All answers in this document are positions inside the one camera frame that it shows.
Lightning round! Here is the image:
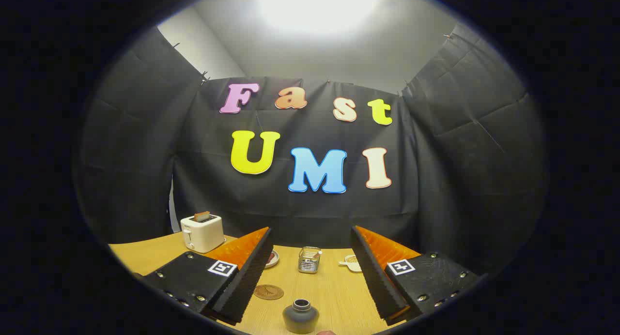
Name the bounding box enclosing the wooden table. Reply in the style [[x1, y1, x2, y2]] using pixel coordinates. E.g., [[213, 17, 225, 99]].
[[108, 231, 422, 335]]

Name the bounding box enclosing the round brown coaster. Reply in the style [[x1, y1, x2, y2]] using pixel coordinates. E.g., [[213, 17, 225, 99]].
[[253, 284, 284, 301]]

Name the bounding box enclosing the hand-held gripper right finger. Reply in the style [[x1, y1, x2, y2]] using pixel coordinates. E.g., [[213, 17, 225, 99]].
[[351, 226, 481, 326]]

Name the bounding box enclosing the white divided condiment dish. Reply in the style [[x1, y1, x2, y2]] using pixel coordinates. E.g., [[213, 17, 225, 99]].
[[338, 255, 363, 273]]

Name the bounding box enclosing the metal wire basket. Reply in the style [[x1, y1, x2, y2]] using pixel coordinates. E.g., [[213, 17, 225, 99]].
[[298, 246, 322, 274]]

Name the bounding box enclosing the silver juice bottle green label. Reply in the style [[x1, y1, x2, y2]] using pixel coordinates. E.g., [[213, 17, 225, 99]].
[[282, 299, 320, 335]]

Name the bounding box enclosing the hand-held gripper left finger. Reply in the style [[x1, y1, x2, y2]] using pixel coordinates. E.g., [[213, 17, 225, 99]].
[[139, 227, 274, 326]]

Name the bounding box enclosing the white toaster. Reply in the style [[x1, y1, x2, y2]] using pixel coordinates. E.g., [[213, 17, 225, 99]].
[[180, 213, 226, 253]]

